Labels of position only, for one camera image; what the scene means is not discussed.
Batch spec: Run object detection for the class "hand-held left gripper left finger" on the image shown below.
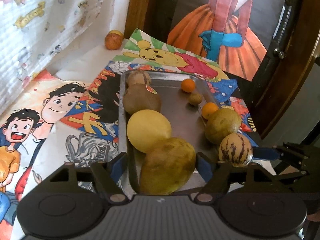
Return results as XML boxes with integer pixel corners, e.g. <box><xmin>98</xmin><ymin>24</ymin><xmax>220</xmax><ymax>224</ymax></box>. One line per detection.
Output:
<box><xmin>49</xmin><ymin>152</ymin><xmax>128</xmax><ymax>203</ymax></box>

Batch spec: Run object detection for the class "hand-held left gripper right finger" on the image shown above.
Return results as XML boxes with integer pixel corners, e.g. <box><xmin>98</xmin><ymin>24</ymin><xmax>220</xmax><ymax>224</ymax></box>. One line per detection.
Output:
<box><xmin>195</xmin><ymin>152</ymin><xmax>275</xmax><ymax>203</ymax></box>

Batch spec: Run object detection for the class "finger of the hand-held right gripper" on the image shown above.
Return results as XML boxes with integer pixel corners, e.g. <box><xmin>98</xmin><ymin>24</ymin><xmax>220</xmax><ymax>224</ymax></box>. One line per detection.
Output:
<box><xmin>252</xmin><ymin>142</ymin><xmax>308</xmax><ymax>180</ymax></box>

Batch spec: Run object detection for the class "cream dark striped melon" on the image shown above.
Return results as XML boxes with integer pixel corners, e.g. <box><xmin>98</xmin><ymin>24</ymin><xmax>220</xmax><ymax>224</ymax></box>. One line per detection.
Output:
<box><xmin>218</xmin><ymin>133</ymin><xmax>253</xmax><ymax>167</ymax></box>

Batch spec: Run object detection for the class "large olive yellow fruit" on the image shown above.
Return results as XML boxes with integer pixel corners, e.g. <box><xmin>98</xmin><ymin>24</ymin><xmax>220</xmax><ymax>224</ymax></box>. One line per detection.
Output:
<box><xmin>139</xmin><ymin>137</ymin><xmax>197</xmax><ymax>195</ymax></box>

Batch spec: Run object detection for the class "bright yellow round fruit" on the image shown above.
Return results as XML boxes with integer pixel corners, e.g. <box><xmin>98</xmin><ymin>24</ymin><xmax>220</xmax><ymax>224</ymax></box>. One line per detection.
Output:
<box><xmin>127</xmin><ymin>110</ymin><xmax>172</xmax><ymax>153</ymax></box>

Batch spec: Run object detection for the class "green yellow round melon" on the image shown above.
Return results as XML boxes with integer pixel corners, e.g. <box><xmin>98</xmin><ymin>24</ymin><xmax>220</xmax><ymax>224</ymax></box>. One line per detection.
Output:
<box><xmin>205</xmin><ymin>108</ymin><xmax>242</xmax><ymax>144</ymax></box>

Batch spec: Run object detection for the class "metal tray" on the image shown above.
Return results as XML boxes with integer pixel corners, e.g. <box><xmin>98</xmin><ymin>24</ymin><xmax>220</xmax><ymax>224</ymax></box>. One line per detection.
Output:
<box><xmin>119</xmin><ymin>70</ymin><xmax>220</xmax><ymax>195</ymax></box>

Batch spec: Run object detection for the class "small orange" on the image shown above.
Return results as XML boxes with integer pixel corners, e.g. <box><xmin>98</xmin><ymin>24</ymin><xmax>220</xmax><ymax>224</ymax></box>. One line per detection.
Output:
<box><xmin>181</xmin><ymin>79</ymin><xmax>195</xmax><ymax>92</ymax></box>
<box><xmin>201</xmin><ymin>102</ymin><xmax>219</xmax><ymax>119</ymax></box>

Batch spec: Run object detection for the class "large kiwi with sticker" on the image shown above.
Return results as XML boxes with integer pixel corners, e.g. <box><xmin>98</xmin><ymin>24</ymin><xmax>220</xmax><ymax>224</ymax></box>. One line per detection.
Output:
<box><xmin>122</xmin><ymin>84</ymin><xmax>162</xmax><ymax>115</ymax></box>

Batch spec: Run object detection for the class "small brown kiwi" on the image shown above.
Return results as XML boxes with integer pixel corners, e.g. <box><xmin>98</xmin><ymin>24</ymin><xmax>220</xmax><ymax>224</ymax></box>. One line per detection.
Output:
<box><xmin>188</xmin><ymin>92</ymin><xmax>202</xmax><ymax>105</ymax></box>

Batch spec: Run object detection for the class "tan purple streaked fruit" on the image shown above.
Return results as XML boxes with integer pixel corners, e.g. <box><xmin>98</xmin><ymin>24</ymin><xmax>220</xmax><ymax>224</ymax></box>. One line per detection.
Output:
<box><xmin>126</xmin><ymin>70</ymin><xmax>151</xmax><ymax>87</ymax></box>

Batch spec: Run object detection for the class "cartoon boys drawing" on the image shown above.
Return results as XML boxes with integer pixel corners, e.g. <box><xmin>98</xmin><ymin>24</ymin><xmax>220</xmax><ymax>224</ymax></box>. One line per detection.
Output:
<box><xmin>0</xmin><ymin>70</ymin><xmax>100</xmax><ymax>230</ymax></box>

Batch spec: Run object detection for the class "yellow bear drawing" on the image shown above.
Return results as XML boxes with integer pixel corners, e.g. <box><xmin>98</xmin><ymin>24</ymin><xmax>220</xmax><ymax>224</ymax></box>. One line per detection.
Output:
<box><xmin>122</xmin><ymin>28</ymin><xmax>223</xmax><ymax>80</ymax></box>

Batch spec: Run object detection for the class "reddish orange round fruit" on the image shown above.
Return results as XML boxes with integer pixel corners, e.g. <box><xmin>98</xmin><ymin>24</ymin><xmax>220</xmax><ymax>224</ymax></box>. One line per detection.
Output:
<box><xmin>104</xmin><ymin>33</ymin><xmax>123</xmax><ymax>50</ymax></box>

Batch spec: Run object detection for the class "orange dress woman poster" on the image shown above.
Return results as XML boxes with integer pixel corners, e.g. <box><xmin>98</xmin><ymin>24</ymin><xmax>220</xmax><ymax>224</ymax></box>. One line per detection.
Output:
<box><xmin>166</xmin><ymin>0</ymin><xmax>288</xmax><ymax>82</ymax></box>

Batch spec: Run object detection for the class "white cartoon printed cloth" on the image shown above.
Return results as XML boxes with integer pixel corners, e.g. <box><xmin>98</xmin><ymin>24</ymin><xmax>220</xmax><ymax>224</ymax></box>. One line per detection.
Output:
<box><xmin>0</xmin><ymin>0</ymin><xmax>120</xmax><ymax>105</ymax></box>

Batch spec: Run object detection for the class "brown wooden door frame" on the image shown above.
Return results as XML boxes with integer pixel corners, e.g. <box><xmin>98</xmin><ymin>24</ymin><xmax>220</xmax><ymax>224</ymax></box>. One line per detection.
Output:
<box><xmin>124</xmin><ymin>0</ymin><xmax>165</xmax><ymax>40</ymax></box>

